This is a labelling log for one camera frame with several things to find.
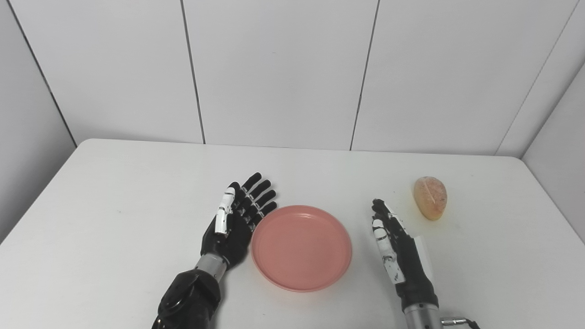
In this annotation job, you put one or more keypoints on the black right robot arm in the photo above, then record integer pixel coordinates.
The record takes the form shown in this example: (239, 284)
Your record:
(422, 317)

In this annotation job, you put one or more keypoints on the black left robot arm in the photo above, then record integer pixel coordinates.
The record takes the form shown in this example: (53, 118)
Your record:
(192, 297)

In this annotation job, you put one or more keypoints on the pink round plate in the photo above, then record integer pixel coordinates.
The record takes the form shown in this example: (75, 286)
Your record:
(301, 248)

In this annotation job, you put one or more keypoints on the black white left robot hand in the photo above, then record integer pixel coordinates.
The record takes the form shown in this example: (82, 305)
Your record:
(233, 242)

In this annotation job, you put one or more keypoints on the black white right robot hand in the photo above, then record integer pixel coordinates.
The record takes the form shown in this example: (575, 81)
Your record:
(413, 269)

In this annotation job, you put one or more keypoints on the brown bread roll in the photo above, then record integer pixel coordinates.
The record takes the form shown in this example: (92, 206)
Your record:
(430, 197)

